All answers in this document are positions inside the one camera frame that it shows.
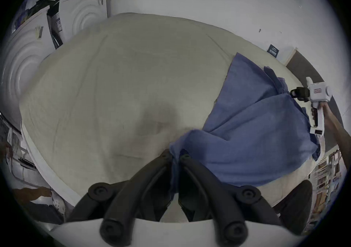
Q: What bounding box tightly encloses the dark wall sign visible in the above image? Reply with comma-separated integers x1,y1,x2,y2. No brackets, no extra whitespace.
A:
267,44,280,58

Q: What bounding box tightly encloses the shelf with goods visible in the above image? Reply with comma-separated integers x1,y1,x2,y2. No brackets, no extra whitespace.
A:
309,149,344,215

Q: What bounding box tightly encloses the blue shirt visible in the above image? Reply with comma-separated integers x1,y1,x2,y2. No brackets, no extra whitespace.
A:
169,52,321,195

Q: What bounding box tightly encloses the person's right hand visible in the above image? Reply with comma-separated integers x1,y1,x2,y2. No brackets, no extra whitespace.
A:
319,102,331,118

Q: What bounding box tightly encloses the bed with beige sheet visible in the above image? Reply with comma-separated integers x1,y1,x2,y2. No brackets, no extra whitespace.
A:
19,12,326,223

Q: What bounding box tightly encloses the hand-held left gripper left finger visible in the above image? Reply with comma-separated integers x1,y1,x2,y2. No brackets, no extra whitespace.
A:
66,148,176,244

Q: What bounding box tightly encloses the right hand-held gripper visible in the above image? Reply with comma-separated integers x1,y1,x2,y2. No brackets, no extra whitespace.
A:
290,77,333,137

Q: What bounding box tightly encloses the person's right forearm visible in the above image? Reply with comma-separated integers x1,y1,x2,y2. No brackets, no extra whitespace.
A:
325,109,351,171

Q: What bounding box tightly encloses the white washing machine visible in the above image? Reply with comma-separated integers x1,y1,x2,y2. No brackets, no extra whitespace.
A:
0,7,56,131
58,0,109,47

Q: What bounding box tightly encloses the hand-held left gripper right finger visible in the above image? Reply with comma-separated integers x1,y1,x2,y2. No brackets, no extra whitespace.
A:
178,154,283,245

